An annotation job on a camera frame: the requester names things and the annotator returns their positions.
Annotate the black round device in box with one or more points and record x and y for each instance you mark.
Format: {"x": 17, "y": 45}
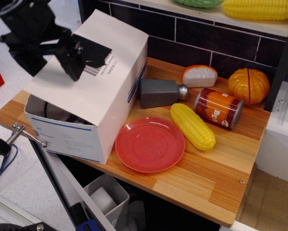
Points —
{"x": 53, "y": 112}

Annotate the white roll in bin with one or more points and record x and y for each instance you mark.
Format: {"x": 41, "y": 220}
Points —
{"x": 103, "y": 200}

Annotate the toy beans can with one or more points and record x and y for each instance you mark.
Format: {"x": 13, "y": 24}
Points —
{"x": 218, "y": 107}

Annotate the orange toy pumpkin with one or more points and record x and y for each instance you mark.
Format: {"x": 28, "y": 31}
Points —
{"x": 250, "y": 85}

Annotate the yellow corn on shelf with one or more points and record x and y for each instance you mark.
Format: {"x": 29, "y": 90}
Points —
{"x": 256, "y": 9}

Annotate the white aluminium frame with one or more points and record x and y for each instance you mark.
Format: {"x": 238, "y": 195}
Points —
{"x": 10, "y": 213}

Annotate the grey salt shaker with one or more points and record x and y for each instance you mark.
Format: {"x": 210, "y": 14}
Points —
{"x": 160, "y": 92}

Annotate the toy cheese wedge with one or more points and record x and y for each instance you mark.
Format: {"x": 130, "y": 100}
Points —
{"x": 199, "y": 76}

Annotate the metal table clamp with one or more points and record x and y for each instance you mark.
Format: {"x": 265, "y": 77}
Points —
{"x": 5, "y": 146}

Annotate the yellow toy corn cob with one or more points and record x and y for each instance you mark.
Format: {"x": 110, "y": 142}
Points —
{"x": 193, "y": 127}

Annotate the blue black tool handle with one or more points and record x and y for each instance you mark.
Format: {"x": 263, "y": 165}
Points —
{"x": 81, "y": 221}

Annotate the black base with screw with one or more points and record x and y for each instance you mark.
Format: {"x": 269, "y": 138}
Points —
{"x": 33, "y": 227}

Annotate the white cardboard box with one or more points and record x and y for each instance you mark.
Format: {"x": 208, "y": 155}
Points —
{"x": 102, "y": 96}

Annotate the grey storage bin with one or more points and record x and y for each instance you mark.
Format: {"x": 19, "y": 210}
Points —
{"x": 118, "y": 216}

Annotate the green toy vegetable on shelf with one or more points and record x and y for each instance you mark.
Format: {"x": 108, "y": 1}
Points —
{"x": 207, "y": 4}

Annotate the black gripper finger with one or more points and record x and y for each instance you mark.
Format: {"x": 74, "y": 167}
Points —
{"x": 72, "y": 62}
{"x": 30, "y": 62}

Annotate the wooden wall shelf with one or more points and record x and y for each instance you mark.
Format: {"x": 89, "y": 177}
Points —
{"x": 216, "y": 14}

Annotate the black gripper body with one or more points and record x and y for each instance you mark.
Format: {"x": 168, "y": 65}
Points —
{"x": 33, "y": 31}

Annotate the red plastic plate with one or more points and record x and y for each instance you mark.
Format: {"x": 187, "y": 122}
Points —
{"x": 150, "y": 144}

